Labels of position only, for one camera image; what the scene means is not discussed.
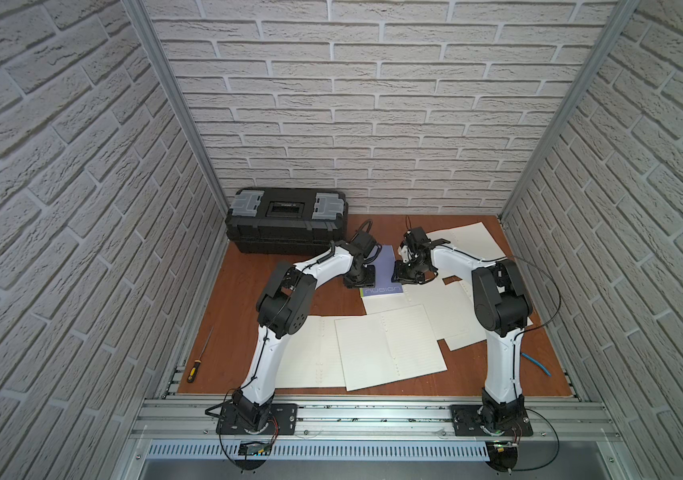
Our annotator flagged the black plastic toolbox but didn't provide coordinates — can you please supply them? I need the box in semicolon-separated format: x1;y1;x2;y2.
226;187;349;257

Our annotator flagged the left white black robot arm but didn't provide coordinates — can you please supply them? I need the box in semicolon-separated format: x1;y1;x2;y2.
232;229;381;429

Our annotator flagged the yellow black screwdriver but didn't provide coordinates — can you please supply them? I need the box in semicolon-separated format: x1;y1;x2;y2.
187;327;214;383

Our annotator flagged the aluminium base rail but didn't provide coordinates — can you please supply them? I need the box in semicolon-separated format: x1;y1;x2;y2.
129;395;621;461

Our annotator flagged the purple cover notebook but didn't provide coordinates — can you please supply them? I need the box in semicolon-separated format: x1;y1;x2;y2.
361;245;403;298

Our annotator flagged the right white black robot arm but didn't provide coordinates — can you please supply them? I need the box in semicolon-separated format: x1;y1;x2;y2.
393;228;533;422

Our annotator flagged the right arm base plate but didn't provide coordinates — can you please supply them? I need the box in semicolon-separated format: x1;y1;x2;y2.
449;404;533;439

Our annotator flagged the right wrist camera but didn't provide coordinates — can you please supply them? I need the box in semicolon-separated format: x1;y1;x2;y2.
403;227;431;250

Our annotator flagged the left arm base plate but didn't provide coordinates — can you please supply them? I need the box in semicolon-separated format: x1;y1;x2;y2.
216;401;298;436

